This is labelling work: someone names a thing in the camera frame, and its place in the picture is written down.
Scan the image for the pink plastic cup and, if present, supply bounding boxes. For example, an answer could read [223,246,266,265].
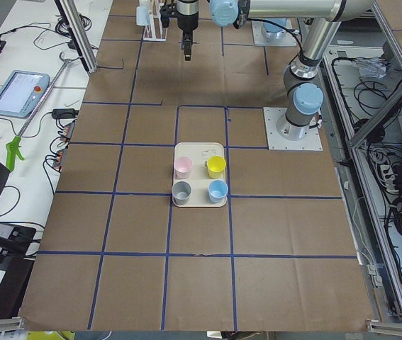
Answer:
[173,156,193,179]

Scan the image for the yellow plastic cup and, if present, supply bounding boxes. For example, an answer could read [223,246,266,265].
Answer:
[206,155,226,179]

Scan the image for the aluminium frame post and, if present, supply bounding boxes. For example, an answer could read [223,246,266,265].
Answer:
[55,0,98,74]

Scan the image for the white wire cup rack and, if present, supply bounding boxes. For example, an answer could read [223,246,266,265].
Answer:
[143,0,167,42]

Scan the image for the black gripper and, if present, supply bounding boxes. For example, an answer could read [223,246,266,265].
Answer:
[177,13,199,61]

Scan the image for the black power adapter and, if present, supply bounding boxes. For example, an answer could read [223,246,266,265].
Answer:
[51,108,79,120]

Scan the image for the light blue plastic cup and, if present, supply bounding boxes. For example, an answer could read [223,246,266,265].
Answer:
[208,179,228,203]

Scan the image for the white plastic cup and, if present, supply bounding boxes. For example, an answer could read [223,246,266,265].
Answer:
[139,0,152,11]

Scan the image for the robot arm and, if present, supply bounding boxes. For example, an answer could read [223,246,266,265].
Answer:
[208,0,372,141]
[261,18,287,40]

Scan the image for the aluminium cage frame rails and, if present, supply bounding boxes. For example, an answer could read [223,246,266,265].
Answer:
[323,1,402,319]

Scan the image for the cream plastic tray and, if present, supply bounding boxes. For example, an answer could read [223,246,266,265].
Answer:
[173,142,228,208]

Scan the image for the grey plastic cup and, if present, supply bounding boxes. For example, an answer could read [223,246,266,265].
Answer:
[172,181,191,206]

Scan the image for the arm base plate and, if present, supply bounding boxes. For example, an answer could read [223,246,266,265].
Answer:
[263,107,323,152]
[252,21,297,47]

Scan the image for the metal reacher grabber pole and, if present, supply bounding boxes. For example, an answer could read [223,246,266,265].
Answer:
[14,52,73,140]

